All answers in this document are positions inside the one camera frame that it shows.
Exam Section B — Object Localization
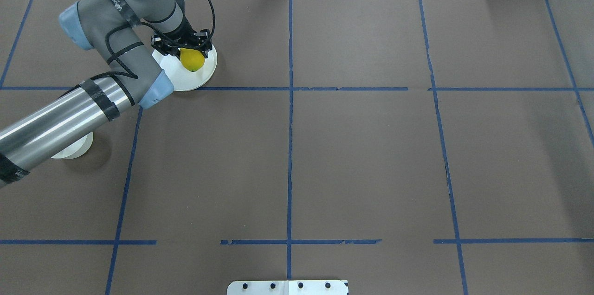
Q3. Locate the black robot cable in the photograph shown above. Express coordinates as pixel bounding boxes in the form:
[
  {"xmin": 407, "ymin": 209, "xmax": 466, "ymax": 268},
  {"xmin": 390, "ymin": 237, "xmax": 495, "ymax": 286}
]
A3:
[{"xmin": 105, "ymin": 0, "xmax": 216, "ymax": 80}]

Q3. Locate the yellow lemon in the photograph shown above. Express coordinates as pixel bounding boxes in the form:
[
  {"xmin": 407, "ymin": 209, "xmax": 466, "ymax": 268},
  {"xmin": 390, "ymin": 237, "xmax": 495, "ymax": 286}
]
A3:
[{"xmin": 180, "ymin": 48, "xmax": 206, "ymax": 72}]

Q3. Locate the white paper bowl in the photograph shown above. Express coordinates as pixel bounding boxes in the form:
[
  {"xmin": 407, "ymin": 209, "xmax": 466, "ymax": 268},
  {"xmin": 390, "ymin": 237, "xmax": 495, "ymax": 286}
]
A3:
[{"xmin": 52, "ymin": 132, "xmax": 94, "ymax": 160}]

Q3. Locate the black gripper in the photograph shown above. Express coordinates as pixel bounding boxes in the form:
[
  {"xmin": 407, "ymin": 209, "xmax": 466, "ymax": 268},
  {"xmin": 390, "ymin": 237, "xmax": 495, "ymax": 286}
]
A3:
[{"xmin": 151, "ymin": 18, "xmax": 213, "ymax": 58}]

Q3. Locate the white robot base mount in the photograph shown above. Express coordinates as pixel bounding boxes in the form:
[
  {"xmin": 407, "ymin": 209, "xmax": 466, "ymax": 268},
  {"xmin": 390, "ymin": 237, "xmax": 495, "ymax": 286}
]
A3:
[{"xmin": 226, "ymin": 280, "xmax": 349, "ymax": 295}]

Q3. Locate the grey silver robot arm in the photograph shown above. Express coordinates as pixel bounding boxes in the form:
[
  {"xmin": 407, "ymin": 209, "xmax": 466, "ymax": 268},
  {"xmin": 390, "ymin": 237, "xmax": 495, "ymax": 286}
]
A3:
[{"xmin": 1, "ymin": 0, "xmax": 216, "ymax": 187}]

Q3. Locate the white paper plate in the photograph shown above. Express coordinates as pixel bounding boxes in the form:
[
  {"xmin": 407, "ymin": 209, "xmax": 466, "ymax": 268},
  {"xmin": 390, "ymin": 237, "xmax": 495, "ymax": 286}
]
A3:
[{"xmin": 152, "ymin": 48, "xmax": 217, "ymax": 93}]

